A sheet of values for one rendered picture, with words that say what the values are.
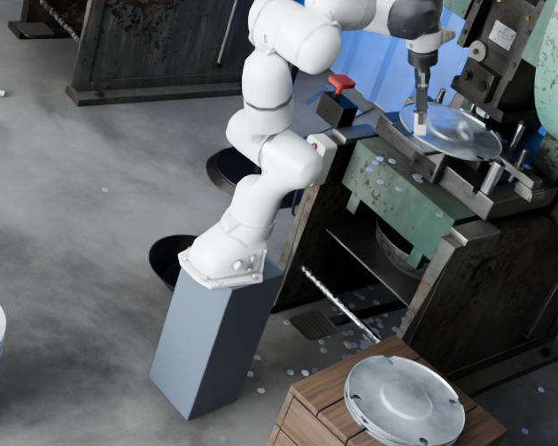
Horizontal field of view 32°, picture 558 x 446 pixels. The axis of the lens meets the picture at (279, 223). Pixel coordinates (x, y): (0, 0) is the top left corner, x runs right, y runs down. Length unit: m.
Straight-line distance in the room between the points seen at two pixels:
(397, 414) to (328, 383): 0.18
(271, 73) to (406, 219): 0.79
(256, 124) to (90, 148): 1.55
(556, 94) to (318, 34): 0.55
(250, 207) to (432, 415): 0.65
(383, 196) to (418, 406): 0.65
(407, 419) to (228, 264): 0.55
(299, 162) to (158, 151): 1.55
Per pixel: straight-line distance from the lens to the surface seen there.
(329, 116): 2.82
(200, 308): 2.47
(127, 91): 4.00
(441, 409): 2.41
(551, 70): 2.21
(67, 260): 3.06
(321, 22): 2.04
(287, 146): 2.22
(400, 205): 2.70
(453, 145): 2.63
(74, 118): 3.79
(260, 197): 2.29
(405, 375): 2.44
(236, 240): 2.35
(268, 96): 2.07
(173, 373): 2.64
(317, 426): 2.31
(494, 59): 2.65
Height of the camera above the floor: 1.85
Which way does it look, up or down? 32 degrees down
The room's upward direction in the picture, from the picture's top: 20 degrees clockwise
